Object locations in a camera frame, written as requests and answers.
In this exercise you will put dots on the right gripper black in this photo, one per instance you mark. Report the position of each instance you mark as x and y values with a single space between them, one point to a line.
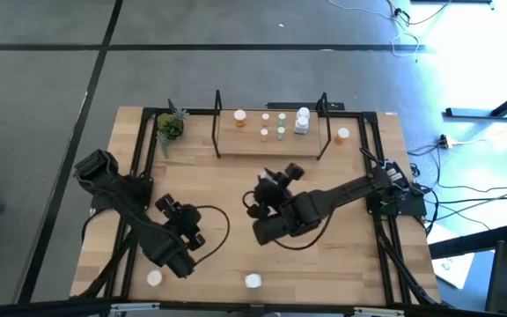
271 193

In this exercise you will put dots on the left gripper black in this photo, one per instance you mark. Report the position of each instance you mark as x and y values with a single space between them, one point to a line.
185 220

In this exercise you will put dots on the small orange bottle white cap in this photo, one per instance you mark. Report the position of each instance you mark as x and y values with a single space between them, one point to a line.
264 132
265 116

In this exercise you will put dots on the small green bottle white cap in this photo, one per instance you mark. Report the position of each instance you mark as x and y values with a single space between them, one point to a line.
281 130
282 116

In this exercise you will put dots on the white medicine bottle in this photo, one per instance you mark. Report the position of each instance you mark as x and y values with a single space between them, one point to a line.
303 111
253 280
302 122

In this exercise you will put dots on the large orange bottle white cap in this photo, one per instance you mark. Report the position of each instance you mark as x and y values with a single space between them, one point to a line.
240 115
343 132

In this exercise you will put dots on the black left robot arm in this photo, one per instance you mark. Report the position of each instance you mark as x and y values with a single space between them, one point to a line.
148 233

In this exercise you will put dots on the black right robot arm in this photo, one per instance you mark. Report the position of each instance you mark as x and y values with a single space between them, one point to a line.
346 193

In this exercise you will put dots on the white bottle front left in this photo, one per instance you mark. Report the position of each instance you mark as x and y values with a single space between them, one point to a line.
154 278

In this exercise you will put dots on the black flat strip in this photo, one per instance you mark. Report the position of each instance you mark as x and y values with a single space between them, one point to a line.
280 105

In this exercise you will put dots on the potted green succulent plant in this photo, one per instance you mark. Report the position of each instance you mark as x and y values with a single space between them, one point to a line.
170 127

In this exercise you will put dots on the black table edge beam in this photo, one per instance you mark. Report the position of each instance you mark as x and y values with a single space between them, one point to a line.
38 310

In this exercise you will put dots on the floor power plug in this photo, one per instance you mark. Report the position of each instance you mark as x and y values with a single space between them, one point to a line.
443 141

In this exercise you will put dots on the white paper sheet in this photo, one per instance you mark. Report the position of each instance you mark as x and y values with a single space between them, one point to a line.
453 270

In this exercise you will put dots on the black floor bar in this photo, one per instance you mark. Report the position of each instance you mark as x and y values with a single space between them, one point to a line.
469 241

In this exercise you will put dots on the black desk stand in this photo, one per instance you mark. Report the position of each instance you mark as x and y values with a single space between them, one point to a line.
469 113

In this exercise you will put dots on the wooden shelf black metal frame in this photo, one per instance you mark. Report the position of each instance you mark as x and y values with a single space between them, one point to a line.
236 141

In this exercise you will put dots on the silver metal bracket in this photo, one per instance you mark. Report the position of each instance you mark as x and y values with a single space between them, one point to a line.
134 307
379 311

